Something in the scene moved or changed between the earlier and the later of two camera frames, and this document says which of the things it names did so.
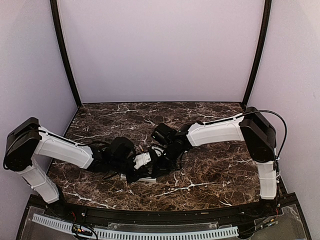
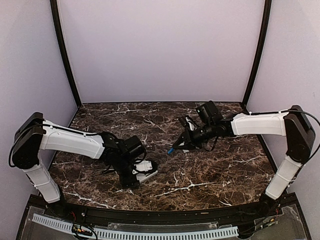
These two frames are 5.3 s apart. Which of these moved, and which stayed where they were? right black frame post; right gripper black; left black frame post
Moved: right gripper black
Stayed: right black frame post; left black frame post
